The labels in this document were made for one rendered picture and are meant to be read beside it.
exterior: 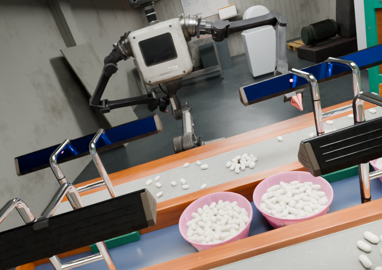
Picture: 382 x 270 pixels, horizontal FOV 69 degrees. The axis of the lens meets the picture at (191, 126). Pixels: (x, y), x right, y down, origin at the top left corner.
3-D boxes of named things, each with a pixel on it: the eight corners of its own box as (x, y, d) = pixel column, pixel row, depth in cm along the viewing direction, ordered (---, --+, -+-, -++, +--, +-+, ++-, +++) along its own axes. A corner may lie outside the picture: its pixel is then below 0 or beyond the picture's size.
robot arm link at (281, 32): (274, 29, 174) (278, 14, 165) (283, 30, 174) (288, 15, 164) (273, 82, 153) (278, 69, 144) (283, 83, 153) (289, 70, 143)
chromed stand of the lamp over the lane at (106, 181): (103, 223, 130) (61, 140, 115) (144, 210, 130) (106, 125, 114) (93, 253, 112) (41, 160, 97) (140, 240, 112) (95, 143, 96)
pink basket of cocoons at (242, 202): (184, 221, 114) (177, 203, 111) (246, 203, 113) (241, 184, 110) (189, 276, 89) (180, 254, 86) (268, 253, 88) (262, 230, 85)
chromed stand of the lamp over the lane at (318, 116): (302, 163, 127) (285, 69, 112) (344, 150, 127) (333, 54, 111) (323, 185, 109) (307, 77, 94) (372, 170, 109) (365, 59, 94)
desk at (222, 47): (231, 57, 879) (224, 30, 849) (234, 66, 731) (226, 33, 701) (206, 65, 893) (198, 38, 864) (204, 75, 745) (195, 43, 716)
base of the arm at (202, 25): (197, 36, 174) (198, 16, 169) (210, 37, 173) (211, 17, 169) (196, 37, 166) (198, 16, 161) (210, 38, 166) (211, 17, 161)
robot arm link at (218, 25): (274, 19, 178) (279, 5, 169) (285, 33, 172) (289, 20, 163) (210, 34, 172) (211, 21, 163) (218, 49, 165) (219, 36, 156)
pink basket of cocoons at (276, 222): (244, 214, 108) (238, 194, 104) (294, 182, 116) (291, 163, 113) (295, 256, 84) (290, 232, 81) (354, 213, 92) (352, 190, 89)
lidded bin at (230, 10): (236, 13, 833) (233, 3, 823) (237, 13, 793) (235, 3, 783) (219, 19, 842) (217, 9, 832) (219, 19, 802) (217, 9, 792)
